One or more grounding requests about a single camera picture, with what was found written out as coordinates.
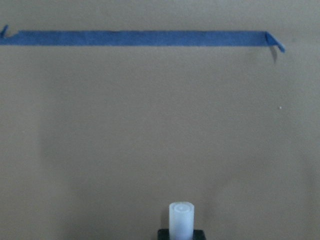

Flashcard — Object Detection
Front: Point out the purple highlighter pen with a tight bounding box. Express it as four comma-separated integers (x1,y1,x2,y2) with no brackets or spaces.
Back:
169,201,195,240

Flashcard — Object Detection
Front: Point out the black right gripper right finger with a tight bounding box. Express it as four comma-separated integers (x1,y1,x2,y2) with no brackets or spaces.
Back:
192,229,206,240

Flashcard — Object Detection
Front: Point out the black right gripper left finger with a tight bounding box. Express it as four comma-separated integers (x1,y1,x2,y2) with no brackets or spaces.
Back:
157,228,170,240

